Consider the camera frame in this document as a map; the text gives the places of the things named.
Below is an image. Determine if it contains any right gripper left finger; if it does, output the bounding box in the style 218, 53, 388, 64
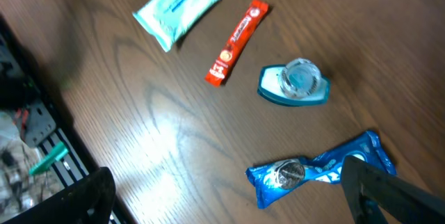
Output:
6, 167, 116, 224

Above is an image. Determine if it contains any blue Oreo cookie pack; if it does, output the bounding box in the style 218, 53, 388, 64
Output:
245, 131, 396, 209

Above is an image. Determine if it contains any teal mouthwash bottle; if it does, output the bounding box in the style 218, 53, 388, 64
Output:
257, 58, 330, 107

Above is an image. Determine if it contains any mint green wipes pack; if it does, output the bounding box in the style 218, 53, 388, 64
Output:
133, 0, 219, 52

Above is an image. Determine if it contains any red coffee stick sachet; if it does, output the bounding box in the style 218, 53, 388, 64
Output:
204, 0, 270, 87

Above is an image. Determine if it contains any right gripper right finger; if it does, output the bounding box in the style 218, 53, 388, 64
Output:
341, 156, 444, 224

